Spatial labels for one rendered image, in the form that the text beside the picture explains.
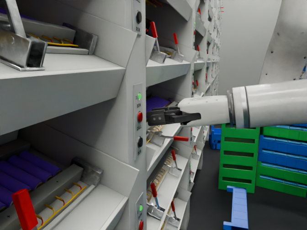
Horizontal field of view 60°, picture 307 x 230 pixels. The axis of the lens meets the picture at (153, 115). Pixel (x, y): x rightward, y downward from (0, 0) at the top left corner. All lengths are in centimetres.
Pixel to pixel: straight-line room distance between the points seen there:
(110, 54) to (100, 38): 3
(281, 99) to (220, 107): 11
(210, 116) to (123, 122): 19
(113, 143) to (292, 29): 37
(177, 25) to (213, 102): 61
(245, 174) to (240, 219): 62
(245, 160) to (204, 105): 110
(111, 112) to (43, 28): 15
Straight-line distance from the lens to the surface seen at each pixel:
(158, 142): 65
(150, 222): 71
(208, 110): 52
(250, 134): 156
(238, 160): 160
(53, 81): 24
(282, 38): 58
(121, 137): 40
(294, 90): 54
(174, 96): 108
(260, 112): 53
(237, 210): 109
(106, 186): 44
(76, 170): 41
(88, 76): 29
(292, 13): 56
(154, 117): 56
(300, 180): 171
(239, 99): 53
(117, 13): 39
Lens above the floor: 74
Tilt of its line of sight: 12 degrees down
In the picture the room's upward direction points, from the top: straight up
